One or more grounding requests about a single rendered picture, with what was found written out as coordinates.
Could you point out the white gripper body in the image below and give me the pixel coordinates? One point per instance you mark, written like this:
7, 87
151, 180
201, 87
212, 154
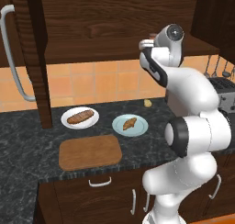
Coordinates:
146, 44

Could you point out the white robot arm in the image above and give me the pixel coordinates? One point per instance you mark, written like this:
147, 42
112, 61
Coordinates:
195, 90

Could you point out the brown jam jar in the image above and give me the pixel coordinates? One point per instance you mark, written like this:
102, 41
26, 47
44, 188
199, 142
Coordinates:
152, 35

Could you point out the dark wood open cabinet door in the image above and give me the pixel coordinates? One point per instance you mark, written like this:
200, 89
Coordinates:
33, 50
215, 19

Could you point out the golden croissant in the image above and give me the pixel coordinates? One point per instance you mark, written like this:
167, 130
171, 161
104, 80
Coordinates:
129, 124

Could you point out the wooden cutting board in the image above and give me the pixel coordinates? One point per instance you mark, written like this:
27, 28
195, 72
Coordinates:
90, 151

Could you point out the small yellow food piece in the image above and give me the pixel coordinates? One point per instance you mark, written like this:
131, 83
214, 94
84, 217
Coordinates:
148, 103

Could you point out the hanging metal utensil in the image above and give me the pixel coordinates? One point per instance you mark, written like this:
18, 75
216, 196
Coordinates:
226, 71
216, 65
207, 67

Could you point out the light blue plate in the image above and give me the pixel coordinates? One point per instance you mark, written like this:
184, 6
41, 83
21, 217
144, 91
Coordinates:
138, 128

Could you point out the silver toaster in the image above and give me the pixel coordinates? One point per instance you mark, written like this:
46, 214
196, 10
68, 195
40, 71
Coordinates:
225, 93

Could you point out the brown baguette pastry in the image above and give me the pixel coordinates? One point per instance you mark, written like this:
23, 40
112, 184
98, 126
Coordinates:
80, 117

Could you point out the white plate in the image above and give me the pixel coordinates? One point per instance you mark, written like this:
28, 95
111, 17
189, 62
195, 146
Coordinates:
69, 121

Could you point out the dark wood drawer front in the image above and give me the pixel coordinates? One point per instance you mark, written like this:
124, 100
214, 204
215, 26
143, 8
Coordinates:
76, 184

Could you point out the dark wood cupboard door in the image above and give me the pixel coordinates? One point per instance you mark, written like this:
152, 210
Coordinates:
91, 207
223, 203

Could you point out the dark wood open wall cabinet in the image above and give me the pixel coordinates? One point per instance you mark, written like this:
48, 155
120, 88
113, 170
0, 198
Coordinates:
101, 25

